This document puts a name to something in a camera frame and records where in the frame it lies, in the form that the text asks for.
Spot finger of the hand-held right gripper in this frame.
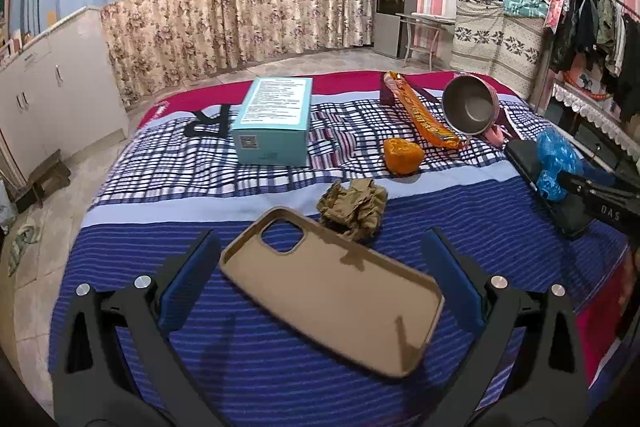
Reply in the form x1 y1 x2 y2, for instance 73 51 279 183
557 171 640 202

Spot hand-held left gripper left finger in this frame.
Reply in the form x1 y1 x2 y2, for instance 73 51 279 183
50 229 223 427

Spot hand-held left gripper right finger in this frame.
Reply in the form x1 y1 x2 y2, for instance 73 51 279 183
420 228 591 427

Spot blue plastic bag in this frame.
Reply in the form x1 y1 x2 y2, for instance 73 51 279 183
535 128 585 202

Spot black bag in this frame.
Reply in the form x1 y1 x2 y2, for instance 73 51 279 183
504 141 601 240

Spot brown paper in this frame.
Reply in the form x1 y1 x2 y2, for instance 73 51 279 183
317 178 389 240

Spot tan phone case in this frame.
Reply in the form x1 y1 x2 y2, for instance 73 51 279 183
218 206 446 379

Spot low table with lace cloth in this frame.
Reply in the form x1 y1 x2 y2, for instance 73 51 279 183
550 82 640 148

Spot bed with plaid blanket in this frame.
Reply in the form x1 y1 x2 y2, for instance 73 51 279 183
47 71 631 427

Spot pink metal bowl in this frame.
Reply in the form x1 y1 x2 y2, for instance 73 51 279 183
441 74 501 136

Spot row of hanging clothes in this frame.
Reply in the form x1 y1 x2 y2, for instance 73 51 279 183
547 0 640 122

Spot green slippers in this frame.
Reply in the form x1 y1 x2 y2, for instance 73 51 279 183
7 224 41 275

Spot orange snack wrapper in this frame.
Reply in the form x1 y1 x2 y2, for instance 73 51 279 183
382 71 468 151

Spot beige patterned cloth cover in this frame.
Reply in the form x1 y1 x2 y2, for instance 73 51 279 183
450 0 548 95

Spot wooden stool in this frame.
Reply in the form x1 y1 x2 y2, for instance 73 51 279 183
15 149 71 214

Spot teal cardboard box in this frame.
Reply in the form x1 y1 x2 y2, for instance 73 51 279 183
231 77 314 168

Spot teal clothes pile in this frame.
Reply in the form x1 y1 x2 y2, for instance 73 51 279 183
502 0 550 18

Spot small folding table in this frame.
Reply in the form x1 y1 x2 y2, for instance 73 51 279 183
396 13 457 70

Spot white cabinet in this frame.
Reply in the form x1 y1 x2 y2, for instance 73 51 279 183
0 6 131 188

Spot grey water dispenser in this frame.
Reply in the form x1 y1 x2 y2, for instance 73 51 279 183
372 0 420 59

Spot blue floral curtain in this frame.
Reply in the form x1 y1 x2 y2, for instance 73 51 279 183
10 0 388 108

